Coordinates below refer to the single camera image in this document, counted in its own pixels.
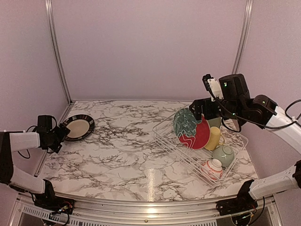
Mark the pale green flower plate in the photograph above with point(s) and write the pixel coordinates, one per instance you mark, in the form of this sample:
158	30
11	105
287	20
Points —
215	122

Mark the left side aluminium rail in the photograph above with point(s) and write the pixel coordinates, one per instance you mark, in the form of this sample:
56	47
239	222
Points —
45	124

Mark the left aluminium frame post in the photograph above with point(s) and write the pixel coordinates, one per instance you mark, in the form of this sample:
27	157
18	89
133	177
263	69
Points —
55	47

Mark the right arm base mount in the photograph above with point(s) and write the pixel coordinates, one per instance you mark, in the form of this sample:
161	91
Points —
242	206

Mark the white red patterned bowl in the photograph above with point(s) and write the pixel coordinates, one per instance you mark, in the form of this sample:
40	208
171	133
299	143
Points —
212	168

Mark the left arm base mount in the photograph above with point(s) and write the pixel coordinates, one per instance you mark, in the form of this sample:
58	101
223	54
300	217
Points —
55	204

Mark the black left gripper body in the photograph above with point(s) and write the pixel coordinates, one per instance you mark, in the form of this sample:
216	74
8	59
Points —
55	139

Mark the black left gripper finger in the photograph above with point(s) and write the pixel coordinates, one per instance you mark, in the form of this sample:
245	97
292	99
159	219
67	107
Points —
55	148
64	131

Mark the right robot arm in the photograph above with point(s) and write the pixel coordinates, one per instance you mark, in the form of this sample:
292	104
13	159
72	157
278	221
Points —
230	99

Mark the right aluminium frame post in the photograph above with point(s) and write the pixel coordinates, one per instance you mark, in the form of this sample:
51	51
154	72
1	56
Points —
246	24

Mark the yellow mug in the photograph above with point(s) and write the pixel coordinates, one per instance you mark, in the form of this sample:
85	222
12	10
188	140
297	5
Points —
216	139

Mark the front aluminium table rail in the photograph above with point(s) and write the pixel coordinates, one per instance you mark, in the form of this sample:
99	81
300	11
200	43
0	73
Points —
102	212

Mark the red teal floral plate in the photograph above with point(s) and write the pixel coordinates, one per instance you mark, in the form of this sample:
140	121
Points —
194	134

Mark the pale green bowl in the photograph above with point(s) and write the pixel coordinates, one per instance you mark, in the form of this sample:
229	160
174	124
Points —
224	154

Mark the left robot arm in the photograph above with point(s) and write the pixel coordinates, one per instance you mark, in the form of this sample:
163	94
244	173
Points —
10	174

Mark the aluminium frame post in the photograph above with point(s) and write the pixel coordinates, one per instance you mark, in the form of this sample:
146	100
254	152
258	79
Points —
246	24
55	47

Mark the white wire dish rack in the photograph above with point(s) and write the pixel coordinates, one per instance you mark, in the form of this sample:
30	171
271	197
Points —
209	153

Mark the black rimmed beige plate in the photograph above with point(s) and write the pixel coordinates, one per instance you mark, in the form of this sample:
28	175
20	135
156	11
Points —
80	126

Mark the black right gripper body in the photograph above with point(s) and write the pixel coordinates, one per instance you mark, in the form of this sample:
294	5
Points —
210	113

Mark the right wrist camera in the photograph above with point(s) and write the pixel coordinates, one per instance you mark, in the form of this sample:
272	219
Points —
213	87

